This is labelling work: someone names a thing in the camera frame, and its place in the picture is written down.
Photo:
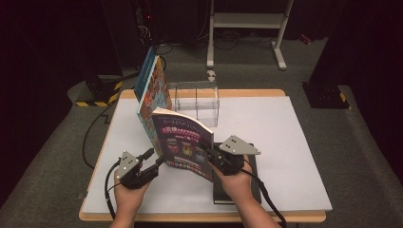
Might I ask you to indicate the sky and meadow picture book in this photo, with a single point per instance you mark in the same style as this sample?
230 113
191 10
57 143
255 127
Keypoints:
155 91

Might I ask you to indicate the small white object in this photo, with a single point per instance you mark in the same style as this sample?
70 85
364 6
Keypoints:
211 75

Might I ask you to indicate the person's left hand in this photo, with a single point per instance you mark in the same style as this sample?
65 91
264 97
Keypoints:
128 198

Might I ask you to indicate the black book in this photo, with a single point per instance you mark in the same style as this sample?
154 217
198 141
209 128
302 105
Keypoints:
256 186

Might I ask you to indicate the purple paperback book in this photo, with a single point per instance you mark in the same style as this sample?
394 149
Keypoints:
183 148

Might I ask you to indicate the blue picture book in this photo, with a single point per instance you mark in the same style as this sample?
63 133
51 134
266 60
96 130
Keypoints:
144 76

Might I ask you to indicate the small red object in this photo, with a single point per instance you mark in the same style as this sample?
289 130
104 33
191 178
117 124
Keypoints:
305 39

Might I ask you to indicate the dark curtain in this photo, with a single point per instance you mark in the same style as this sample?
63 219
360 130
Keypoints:
374 63
47 63

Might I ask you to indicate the white metal stand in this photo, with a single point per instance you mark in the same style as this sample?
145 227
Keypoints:
247 20

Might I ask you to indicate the clear acrylic book rack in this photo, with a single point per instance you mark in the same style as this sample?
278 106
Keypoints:
218 104

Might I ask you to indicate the person's right hand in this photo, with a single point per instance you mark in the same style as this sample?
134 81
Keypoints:
237 186

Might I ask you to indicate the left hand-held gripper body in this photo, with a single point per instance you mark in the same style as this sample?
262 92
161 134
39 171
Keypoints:
130 171

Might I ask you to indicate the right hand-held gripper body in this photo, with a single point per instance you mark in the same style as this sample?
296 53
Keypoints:
236 147

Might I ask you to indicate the black striped stand base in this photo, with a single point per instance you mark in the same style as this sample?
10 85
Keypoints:
98 91
326 96

